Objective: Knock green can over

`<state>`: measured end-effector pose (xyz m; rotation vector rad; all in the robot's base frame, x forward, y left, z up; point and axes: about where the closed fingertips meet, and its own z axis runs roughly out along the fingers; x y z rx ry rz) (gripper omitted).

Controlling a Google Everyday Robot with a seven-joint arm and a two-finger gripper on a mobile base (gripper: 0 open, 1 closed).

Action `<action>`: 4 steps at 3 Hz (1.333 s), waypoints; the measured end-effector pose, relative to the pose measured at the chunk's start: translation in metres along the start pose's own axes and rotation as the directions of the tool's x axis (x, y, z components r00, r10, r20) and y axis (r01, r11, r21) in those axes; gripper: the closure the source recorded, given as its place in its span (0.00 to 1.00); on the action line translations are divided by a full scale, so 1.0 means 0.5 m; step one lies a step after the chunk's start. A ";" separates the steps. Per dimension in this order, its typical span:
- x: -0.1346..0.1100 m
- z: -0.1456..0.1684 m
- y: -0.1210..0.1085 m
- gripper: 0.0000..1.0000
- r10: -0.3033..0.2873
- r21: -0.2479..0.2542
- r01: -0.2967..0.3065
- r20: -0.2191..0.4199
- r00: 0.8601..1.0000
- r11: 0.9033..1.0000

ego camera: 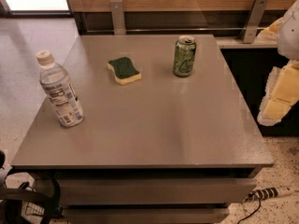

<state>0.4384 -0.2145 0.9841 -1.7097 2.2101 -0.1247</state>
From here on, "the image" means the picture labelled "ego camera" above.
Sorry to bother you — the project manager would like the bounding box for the white power strip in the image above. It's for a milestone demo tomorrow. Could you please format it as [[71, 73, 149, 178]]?
[[244, 186, 295, 203]]

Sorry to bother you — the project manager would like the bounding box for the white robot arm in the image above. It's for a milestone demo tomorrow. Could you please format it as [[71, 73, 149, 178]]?
[[257, 0, 299, 126]]

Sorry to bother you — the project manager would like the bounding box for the green soda can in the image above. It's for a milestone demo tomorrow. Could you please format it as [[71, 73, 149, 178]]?
[[173, 35, 197, 77]]

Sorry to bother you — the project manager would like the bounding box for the grey drawer cabinet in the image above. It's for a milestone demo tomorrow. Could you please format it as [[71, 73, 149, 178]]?
[[12, 35, 273, 224]]

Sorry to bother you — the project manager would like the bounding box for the metal bracket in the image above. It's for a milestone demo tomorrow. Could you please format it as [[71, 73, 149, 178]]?
[[240, 0, 269, 44], [110, 0, 126, 35]]

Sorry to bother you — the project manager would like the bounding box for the left metal bracket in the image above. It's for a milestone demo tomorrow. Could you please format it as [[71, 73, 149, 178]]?
[[110, 0, 126, 35]]

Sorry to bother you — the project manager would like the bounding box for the clear plastic water bottle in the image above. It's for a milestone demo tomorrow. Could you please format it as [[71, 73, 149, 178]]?
[[36, 50, 84, 127]]

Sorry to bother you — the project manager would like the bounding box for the black power cable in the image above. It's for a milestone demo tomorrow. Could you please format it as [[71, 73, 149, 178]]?
[[236, 196, 262, 224]]

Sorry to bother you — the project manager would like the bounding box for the right metal bracket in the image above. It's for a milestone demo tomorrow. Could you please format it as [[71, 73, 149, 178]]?
[[240, 0, 269, 44]]

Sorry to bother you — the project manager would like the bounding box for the green and yellow sponge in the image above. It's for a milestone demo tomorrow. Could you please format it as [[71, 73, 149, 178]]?
[[107, 57, 142, 85]]

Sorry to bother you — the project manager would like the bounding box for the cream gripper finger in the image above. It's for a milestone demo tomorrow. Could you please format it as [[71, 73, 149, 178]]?
[[257, 18, 282, 42], [257, 61, 299, 126]]

